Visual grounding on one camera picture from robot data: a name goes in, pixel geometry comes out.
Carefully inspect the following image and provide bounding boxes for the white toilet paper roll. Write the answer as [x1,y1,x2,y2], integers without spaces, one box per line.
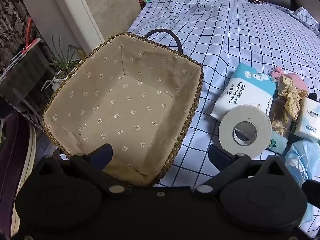
[219,105,272,158]

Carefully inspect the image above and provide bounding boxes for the blue surgical face masks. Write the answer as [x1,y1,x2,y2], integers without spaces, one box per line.
[285,140,319,187]

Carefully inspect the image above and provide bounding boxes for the white pocket tissue pack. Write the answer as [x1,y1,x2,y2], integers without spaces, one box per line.
[295,97,320,142]

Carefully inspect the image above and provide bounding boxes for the beige lace cloth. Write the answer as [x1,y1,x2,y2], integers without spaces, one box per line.
[277,75,308,120]

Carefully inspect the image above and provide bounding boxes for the herb sachet with blue top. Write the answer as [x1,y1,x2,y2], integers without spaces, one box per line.
[267,99,292,154]

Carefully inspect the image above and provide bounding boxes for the pink soft toy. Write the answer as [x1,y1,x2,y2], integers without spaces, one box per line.
[270,67,309,92]

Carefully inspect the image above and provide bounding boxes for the woven basket with floral liner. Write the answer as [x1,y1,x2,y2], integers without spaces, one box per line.
[42,33,203,186]

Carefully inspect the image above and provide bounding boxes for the blue white cleansing towel pack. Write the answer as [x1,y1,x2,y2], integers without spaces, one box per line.
[211,63,277,121]

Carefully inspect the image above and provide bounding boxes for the purple cushioned chair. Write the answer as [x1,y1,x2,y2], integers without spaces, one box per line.
[1,112,37,237]

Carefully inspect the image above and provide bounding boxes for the potted plant in white pot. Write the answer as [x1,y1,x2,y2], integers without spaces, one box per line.
[41,34,81,91]

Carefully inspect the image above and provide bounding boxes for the round side table with papers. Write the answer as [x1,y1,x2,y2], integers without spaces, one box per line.
[1,18,49,105]

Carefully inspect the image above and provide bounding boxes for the blue white checkered sheet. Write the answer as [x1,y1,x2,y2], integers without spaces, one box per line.
[129,0,319,188]

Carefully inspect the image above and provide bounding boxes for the small dark patterned object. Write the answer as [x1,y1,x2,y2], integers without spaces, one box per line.
[248,0,264,4]

